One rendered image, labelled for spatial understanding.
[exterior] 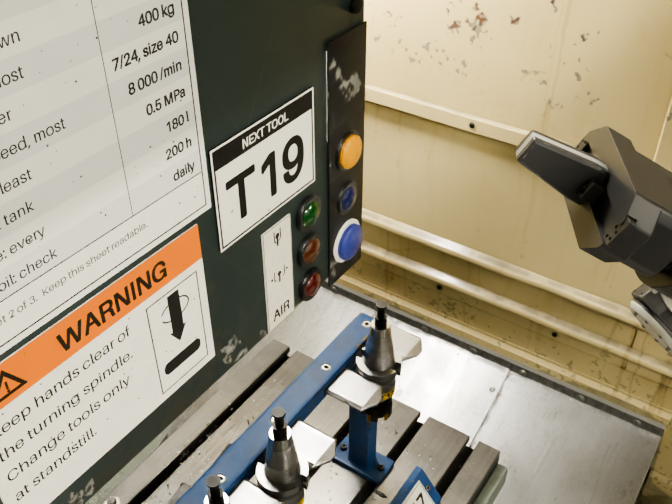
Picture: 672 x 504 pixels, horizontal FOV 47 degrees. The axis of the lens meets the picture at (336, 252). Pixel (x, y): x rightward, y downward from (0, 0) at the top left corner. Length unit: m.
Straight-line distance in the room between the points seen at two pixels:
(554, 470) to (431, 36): 0.82
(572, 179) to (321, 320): 1.23
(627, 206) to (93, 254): 0.33
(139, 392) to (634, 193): 0.33
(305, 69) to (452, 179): 0.97
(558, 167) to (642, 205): 0.06
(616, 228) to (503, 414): 1.09
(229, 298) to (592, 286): 1.01
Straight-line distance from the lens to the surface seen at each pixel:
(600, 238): 0.54
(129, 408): 0.47
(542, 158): 0.55
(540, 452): 1.57
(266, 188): 0.49
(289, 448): 0.92
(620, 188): 0.55
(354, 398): 1.05
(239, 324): 0.52
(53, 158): 0.36
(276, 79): 0.47
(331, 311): 1.74
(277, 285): 0.54
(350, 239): 0.59
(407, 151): 1.46
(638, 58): 1.22
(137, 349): 0.45
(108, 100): 0.37
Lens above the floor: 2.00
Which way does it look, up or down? 38 degrees down
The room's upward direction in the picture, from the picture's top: straight up
